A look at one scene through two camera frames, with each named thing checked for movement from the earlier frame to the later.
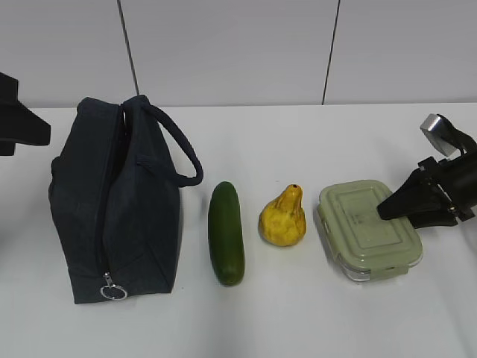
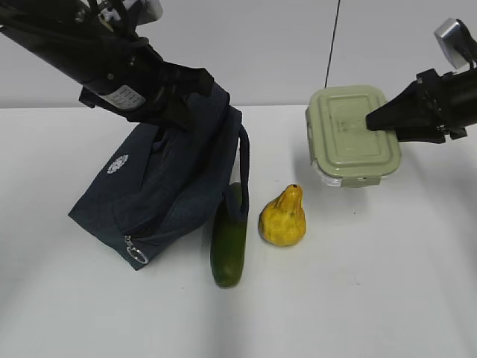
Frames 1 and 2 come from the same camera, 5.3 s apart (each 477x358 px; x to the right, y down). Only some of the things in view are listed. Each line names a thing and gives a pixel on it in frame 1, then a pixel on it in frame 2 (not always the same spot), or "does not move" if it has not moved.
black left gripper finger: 19,124 → 197,80
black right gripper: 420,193 → 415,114
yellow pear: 283,221 does not move
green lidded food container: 367,246 → 341,147
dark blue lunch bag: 115,198 → 165,186
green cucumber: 225,234 does not move
